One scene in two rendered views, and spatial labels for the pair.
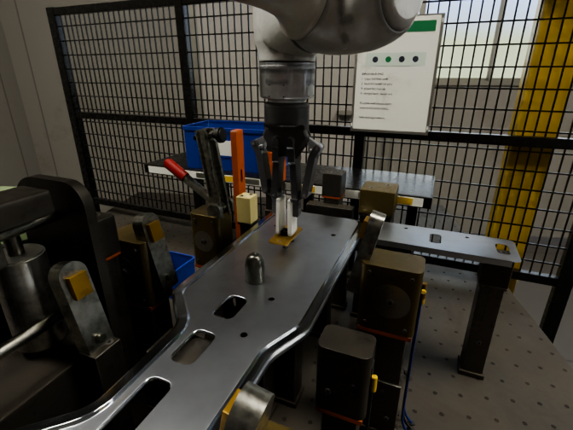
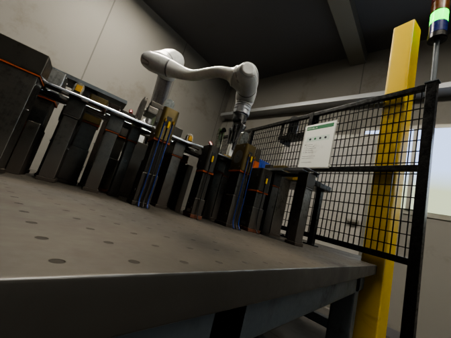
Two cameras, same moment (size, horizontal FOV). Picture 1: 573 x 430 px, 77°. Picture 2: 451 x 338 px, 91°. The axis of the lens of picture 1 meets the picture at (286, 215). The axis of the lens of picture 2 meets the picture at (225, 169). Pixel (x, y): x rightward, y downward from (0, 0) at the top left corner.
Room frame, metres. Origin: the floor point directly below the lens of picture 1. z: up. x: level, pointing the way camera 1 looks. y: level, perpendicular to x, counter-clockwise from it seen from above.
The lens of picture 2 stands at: (-0.31, -0.66, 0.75)
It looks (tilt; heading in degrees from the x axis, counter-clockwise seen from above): 10 degrees up; 36
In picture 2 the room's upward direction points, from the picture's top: 15 degrees clockwise
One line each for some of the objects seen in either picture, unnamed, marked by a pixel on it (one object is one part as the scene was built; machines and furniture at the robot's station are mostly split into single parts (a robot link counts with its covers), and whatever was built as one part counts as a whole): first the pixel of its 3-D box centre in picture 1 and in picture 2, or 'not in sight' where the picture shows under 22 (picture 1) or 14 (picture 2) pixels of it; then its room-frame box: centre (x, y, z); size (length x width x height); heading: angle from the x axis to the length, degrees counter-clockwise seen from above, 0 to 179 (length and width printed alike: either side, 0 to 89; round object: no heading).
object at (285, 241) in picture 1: (286, 232); not in sight; (0.62, 0.00, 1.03); 0.08 x 0.04 x 0.01; 157
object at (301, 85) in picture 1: (286, 83); (241, 110); (0.62, 0.00, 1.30); 0.09 x 0.09 x 0.06
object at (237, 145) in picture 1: (241, 236); not in sight; (0.77, 0.11, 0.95); 0.03 x 0.01 x 0.50; 157
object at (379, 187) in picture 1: (373, 252); (276, 200); (0.82, -0.22, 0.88); 0.08 x 0.08 x 0.36; 67
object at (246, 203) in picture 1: (250, 268); not in sight; (0.74, 0.09, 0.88); 0.04 x 0.04 x 0.37; 67
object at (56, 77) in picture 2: not in sight; (35, 121); (-0.05, 0.48, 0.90); 0.13 x 0.08 x 0.41; 67
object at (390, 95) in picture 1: (393, 77); (317, 145); (1.09, -0.30, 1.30); 0.23 x 0.02 x 0.31; 67
